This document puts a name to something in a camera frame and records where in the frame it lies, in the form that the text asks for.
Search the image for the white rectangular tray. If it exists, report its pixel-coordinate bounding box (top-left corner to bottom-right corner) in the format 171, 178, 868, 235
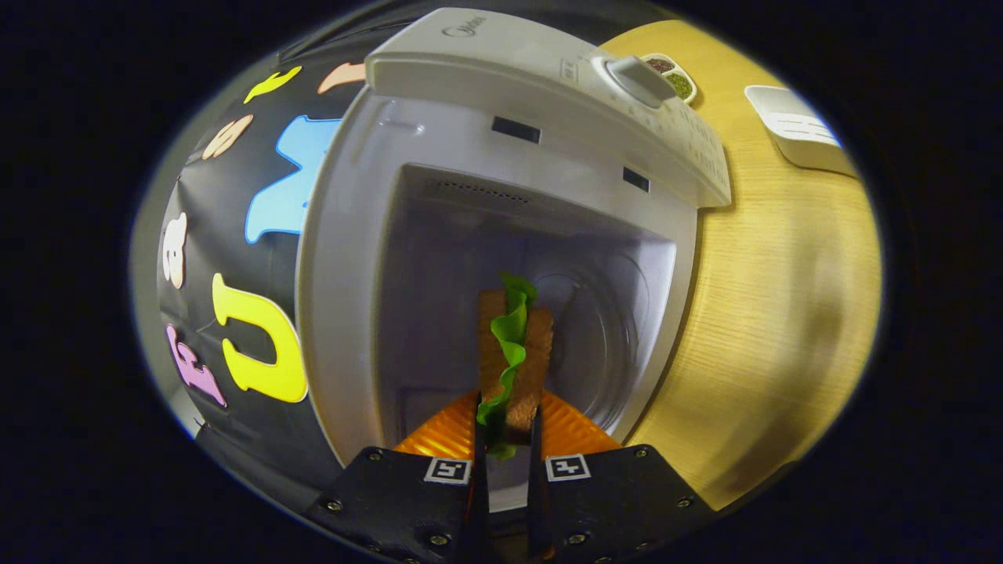
744, 84, 860, 180

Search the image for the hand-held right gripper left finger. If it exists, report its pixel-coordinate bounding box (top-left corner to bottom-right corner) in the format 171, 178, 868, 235
304, 390, 492, 564

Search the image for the white sectioned dish with beans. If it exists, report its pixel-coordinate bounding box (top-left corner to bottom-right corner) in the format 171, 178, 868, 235
639, 52, 699, 107

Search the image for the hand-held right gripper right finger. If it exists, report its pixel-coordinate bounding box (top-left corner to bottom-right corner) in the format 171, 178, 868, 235
527, 390, 718, 564

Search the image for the white microwave oven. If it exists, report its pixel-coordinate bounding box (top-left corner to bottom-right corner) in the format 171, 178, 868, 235
295, 7, 734, 515

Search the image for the sandwich with green lettuce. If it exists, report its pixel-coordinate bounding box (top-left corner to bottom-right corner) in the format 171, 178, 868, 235
475, 271, 556, 460

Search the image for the glass turntable plate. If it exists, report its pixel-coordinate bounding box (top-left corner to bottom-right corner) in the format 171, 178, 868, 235
527, 249, 656, 439

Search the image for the black backdrop cloth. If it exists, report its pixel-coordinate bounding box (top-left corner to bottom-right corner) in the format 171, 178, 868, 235
155, 47, 378, 502

